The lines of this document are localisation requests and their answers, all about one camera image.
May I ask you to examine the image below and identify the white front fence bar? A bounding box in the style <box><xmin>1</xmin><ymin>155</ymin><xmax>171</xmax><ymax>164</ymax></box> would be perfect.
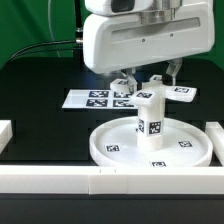
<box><xmin>0</xmin><ymin>165</ymin><xmax>224</xmax><ymax>195</ymax></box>

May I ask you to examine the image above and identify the white marker sheet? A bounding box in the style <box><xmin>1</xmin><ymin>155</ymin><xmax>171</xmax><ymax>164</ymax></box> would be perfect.
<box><xmin>63</xmin><ymin>90</ymin><xmax>135</xmax><ymax>109</ymax></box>

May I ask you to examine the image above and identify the white left fence bar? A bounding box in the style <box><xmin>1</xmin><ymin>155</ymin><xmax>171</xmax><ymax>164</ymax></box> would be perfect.
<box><xmin>0</xmin><ymin>120</ymin><xmax>13</xmax><ymax>154</ymax></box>

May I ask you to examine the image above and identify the black pole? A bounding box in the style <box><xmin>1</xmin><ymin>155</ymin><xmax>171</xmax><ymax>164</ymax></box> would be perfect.
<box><xmin>74</xmin><ymin>0</ymin><xmax>83</xmax><ymax>60</ymax></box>

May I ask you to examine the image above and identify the black cable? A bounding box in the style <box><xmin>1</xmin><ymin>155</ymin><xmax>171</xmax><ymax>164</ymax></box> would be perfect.
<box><xmin>6</xmin><ymin>39</ymin><xmax>84</xmax><ymax>64</ymax></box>

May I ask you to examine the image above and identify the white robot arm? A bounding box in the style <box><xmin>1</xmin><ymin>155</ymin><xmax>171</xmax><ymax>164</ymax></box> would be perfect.
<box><xmin>83</xmin><ymin>0</ymin><xmax>215</xmax><ymax>93</ymax></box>

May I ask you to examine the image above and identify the white cross table base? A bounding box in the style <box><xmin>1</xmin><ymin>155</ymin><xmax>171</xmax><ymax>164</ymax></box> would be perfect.
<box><xmin>109</xmin><ymin>74</ymin><xmax>198</xmax><ymax>106</ymax></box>

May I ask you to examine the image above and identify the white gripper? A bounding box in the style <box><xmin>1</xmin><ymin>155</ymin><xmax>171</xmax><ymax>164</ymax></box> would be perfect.
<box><xmin>83</xmin><ymin>1</ymin><xmax>215</xmax><ymax>94</ymax></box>

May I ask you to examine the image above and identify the white round table top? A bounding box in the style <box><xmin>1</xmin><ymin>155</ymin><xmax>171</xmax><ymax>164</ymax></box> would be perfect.
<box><xmin>89</xmin><ymin>116</ymin><xmax>213</xmax><ymax>168</ymax></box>

